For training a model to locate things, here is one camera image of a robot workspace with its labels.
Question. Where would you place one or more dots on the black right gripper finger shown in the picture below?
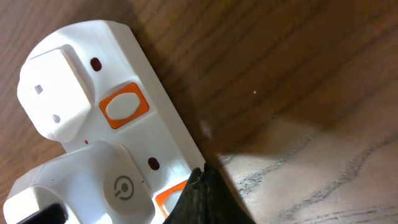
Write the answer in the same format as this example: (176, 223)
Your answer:
(206, 199)

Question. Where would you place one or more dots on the white USB charger plug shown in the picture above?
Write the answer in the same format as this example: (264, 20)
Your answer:
(99, 183)

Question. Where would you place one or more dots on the white power strip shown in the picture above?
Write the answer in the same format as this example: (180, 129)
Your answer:
(90, 82)

